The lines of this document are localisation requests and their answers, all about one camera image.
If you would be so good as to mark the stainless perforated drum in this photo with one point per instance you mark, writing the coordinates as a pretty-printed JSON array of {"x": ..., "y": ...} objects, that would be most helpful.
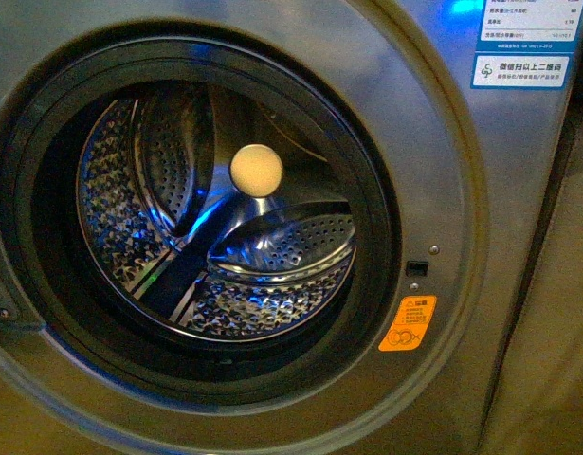
[{"x": 180, "y": 244}]

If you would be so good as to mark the orange warning sticker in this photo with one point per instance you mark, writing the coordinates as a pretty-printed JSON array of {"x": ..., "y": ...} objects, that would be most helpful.
[{"x": 410, "y": 324}]

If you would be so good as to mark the blue white energy label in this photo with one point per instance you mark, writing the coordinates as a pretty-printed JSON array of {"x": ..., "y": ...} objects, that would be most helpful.
[{"x": 527, "y": 45}]

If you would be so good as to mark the grey front-load washing machine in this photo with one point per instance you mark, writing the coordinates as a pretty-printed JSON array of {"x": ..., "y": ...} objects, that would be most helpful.
[{"x": 472, "y": 174}]

